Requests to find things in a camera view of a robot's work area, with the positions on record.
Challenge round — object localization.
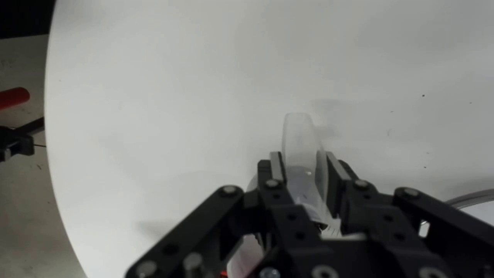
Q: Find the grey cable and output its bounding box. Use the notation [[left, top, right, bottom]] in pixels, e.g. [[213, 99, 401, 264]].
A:
[[445, 187, 494, 210]]

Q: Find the red clamp handle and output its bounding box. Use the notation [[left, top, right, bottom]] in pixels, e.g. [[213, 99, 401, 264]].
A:
[[0, 87, 32, 113]]

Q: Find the clear plastic measuring jar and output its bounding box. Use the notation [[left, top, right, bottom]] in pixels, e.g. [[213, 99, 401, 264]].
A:
[[245, 112, 344, 238]]

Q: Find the black tripod stand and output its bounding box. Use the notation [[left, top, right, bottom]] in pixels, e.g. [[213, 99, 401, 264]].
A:
[[0, 116, 46, 164]]

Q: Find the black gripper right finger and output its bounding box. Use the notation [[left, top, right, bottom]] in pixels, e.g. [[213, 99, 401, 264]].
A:
[[324, 152, 494, 278]]

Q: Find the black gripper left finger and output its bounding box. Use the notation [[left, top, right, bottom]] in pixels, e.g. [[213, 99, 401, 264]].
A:
[[123, 150, 330, 278]]

